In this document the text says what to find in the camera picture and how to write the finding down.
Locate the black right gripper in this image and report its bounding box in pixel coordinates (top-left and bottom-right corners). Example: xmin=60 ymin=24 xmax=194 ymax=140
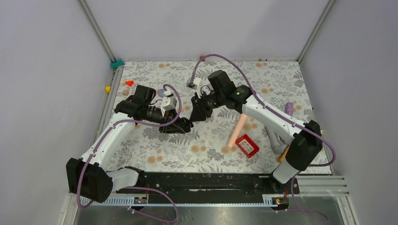
xmin=190 ymin=90 xmax=225 ymax=123

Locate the lavender earbud charging case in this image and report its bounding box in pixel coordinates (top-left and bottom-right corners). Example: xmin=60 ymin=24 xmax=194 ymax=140
xmin=158 ymin=89 xmax=166 ymax=98

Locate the black earbud charging case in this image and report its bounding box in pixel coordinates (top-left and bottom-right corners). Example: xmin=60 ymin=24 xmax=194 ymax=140
xmin=178 ymin=117 xmax=193 ymax=134

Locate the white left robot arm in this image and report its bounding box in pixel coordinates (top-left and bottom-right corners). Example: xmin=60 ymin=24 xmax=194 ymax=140
xmin=66 ymin=84 xmax=182 ymax=203

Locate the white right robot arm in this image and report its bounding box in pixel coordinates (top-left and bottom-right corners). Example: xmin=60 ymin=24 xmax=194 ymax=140
xmin=187 ymin=70 xmax=323 ymax=193

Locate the pink cylindrical tube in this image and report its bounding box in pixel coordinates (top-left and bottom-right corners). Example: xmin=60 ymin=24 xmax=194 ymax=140
xmin=227 ymin=113 xmax=249 ymax=148

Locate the floral patterned mat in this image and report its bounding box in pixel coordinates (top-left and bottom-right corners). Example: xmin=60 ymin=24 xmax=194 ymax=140
xmin=95 ymin=60 xmax=334 ymax=174

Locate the red plastic bin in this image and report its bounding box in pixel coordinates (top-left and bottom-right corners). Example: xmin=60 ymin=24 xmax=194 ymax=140
xmin=235 ymin=134 xmax=260 ymax=158

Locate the red wedge block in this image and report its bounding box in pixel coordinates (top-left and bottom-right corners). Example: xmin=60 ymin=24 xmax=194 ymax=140
xmin=125 ymin=80 xmax=134 ymax=87

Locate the grey microphone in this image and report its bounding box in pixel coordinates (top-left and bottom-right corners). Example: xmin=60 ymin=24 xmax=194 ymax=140
xmin=265 ymin=127 xmax=285 ymax=155

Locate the purple glitter microphone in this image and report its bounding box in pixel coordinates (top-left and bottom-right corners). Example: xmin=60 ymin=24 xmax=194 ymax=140
xmin=284 ymin=102 xmax=294 ymax=116

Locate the teal curved block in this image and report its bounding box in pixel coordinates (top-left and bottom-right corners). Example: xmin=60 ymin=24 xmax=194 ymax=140
xmin=110 ymin=59 xmax=124 ymax=69

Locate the gold microphone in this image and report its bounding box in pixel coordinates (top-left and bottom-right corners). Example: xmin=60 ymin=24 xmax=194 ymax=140
xmin=277 ymin=145 xmax=290 ymax=163

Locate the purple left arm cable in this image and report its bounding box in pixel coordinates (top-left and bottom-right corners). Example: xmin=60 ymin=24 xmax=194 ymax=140
xmin=76 ymin=83 xmax=183 ymax=224

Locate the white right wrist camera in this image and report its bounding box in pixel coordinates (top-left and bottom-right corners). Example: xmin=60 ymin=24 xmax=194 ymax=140
xmin=187 ymin=77 xmax=204 ymax=95

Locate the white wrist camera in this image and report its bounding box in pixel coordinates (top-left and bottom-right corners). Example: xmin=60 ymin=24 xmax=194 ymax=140
xmin=160 ymin=90 xmax=177 ymax=116
xmin=187 ymin=77 xmax=204 ymax=95

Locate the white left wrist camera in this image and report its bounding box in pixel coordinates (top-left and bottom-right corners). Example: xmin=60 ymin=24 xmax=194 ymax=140
xmin=160 ymin=90 xmax=177 ymax=116

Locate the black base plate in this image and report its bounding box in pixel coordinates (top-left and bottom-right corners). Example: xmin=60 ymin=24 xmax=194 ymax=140
xmin=115 ymin=172 xmax=299 ymax=205

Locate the aluminium frame rail left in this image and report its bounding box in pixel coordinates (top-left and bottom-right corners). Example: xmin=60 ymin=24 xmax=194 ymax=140
xmin=77 ymin=0 xmax=123 ymax=144

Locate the aluminium frame rail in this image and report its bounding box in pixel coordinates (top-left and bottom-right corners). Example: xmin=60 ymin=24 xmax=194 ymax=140
xmin=77 ymin=0 xmax=123 ymax=144
xmin=296 ymin=0 xmax=336 ymax=64

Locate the white slotted cable duct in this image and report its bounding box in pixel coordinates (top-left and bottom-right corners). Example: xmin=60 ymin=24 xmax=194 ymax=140
xmin=92 ymin=194 xmax=288 ymax=207

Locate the aluminium frame rail right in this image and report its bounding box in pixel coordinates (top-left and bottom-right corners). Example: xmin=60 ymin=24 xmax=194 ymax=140
xmin=296 ymin=0 xmax=336 ymax=64

